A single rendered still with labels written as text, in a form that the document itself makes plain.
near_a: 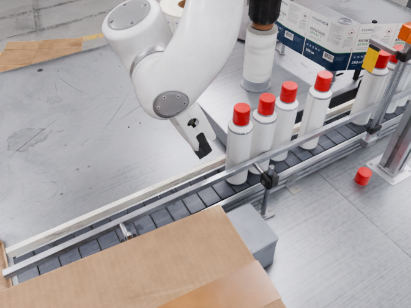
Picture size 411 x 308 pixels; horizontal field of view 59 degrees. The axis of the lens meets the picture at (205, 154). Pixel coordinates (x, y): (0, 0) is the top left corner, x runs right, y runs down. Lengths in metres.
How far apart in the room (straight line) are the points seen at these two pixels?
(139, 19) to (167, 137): 0.57
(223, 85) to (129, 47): 0.66
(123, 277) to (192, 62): 0.26
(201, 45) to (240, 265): 0.26
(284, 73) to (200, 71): 0.78
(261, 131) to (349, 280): 0.34
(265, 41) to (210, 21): 0.59
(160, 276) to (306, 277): 0.41
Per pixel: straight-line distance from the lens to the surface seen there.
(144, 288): 0.44
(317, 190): 0.92
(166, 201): 0.70
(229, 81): 1.14
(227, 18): 0.46
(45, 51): 3.37
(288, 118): 0.80
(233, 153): 0.75
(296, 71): 1.22
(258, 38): 1.01
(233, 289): 0.43
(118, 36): 0.49
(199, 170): 0.81
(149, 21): 0.48
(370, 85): 0.98
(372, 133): 0.96
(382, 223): 0.91
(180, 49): 0.43
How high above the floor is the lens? 1.51
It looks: 45 degrees down
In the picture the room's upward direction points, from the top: straight up
